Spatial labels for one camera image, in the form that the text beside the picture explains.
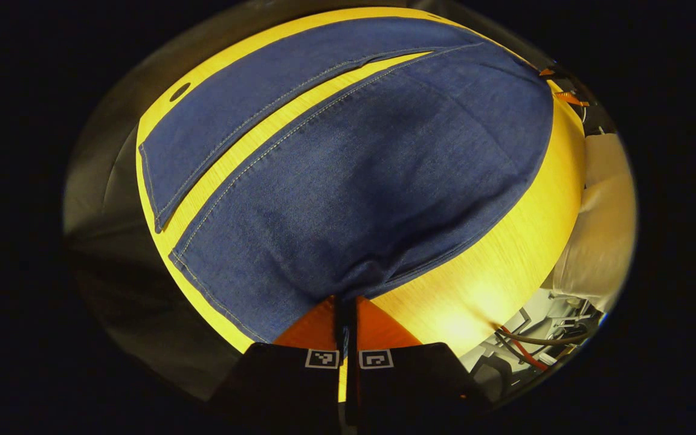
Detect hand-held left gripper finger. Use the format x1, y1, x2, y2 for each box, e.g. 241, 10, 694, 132
209, 296, 349, 427
348, 296, 495, 431

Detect blue jeans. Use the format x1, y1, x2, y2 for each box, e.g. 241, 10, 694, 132
138, 17, 554, 345

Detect white cloth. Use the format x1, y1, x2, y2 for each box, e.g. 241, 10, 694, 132
550, 133, 637, 312

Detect red cable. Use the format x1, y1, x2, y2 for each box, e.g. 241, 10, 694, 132
498, 326, 549, 371

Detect grey cable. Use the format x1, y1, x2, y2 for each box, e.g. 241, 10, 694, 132
495, 328, 591, 347

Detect white metal frame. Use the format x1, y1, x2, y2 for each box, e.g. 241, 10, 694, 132
462, 289, 602, 387

